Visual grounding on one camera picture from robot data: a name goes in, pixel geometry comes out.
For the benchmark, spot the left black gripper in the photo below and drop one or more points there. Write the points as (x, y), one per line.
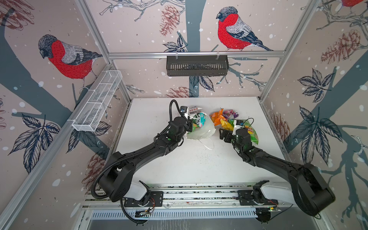
(189, 125)

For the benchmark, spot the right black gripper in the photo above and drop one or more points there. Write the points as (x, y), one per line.
(228, 138)

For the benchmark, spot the white printed paper bag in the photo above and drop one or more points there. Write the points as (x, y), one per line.
(204, 133)

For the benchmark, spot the orange snack packet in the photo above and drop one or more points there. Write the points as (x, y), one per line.
(218, 117)

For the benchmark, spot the purple candy packet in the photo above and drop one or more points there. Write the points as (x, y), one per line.
(230, 114)

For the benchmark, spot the green chips bag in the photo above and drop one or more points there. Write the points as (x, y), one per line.
(248, 125)

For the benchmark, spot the yellow snack packet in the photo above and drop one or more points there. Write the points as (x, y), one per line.
(226, 125)

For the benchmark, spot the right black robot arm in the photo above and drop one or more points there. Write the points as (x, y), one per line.
(306, 187)

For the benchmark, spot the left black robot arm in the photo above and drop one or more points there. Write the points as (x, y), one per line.
(115, 180)

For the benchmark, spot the green white snack packet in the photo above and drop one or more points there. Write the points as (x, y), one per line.
(199, 120)

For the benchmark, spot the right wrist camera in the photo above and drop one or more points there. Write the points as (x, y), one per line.
(238, 124)

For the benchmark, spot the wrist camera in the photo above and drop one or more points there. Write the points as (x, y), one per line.
(238, 124)
(184, 111)

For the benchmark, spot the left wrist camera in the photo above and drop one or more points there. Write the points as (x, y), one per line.
(184, 111)

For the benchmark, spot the aluminium mounting rail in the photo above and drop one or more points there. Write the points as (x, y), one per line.
(185, 196)

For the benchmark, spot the black hanging wire basket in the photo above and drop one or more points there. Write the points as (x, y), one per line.
(209, 65)

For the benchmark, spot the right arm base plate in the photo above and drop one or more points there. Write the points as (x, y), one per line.
(254, 198)

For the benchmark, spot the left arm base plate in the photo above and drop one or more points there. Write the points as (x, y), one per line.
(151, 199)

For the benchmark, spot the white mesh wall basket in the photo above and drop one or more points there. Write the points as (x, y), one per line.
(92, 112)

